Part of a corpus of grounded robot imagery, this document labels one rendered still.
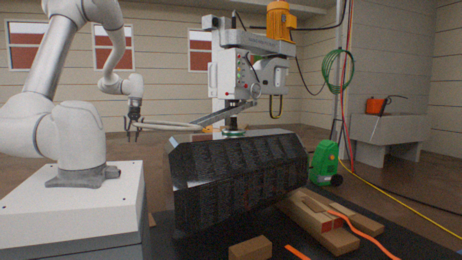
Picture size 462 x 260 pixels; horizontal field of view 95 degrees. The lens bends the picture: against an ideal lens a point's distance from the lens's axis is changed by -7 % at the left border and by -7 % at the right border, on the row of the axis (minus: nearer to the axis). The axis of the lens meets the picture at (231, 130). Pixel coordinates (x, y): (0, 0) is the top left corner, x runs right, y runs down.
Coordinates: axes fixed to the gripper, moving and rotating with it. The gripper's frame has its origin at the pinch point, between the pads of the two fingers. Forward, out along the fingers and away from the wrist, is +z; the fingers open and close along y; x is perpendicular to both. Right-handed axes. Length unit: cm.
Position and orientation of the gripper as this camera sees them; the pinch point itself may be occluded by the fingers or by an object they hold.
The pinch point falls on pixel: (132, 136)
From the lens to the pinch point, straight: 162.6
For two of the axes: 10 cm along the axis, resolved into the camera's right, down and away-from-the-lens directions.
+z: -0.9, 9.9, 0.7
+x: -4.9, -1.1, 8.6
